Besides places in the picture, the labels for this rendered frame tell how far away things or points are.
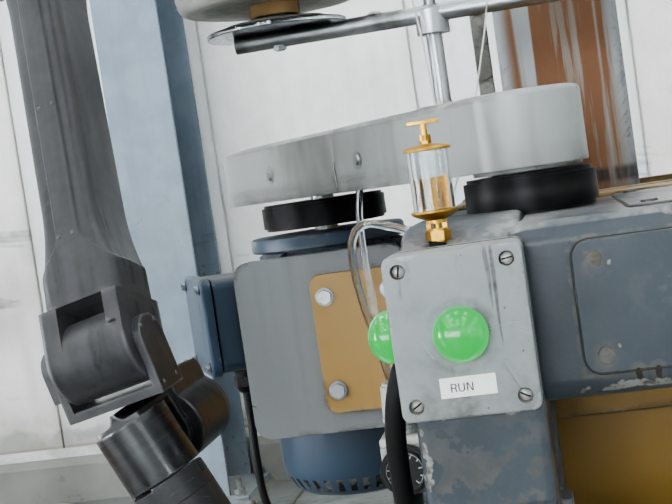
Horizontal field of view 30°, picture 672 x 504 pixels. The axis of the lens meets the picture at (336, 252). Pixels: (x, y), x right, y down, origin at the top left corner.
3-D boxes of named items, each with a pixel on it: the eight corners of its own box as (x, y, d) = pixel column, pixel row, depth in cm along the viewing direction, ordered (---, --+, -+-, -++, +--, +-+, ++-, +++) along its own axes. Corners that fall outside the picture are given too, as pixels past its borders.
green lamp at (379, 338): (368, 370, 68) (360, 316, 68) (375, 361, 71) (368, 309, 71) (414, 365, 68) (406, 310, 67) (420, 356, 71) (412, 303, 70)
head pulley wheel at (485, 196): (463, 221, 82) (457, 183, 82) (471, 214, 91) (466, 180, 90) (603, 202, 80) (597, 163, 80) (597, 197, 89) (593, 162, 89)
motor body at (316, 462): (271, 509, 117) (232, 244, 116) (303, 468, 132) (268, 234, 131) (433, 492, 114) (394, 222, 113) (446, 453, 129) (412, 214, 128)
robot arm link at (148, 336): (32, 357, 90) (133, 318, 87) (103, 321, 101) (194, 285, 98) (97, 510, 91) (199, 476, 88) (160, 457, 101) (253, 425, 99)
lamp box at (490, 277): (403, 424, 67) (379, 258, 67) (412, 408, 72) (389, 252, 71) (543, 409, 66) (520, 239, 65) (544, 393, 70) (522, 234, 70)
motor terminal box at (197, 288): (213, 406, 114) (194, 280, 113) (196, 392, 124) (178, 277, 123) (300, 389, 116) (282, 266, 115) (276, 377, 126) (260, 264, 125)
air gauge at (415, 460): (383, 499, 92) (376, 450, 92) (386, 493, 94) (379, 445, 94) (432, 494, 92) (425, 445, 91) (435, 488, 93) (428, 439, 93)
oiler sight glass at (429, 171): (411, 213, 73) (403, 153, 73) (416, 211, 76) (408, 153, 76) (454, 207, 73) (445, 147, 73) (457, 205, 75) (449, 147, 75)
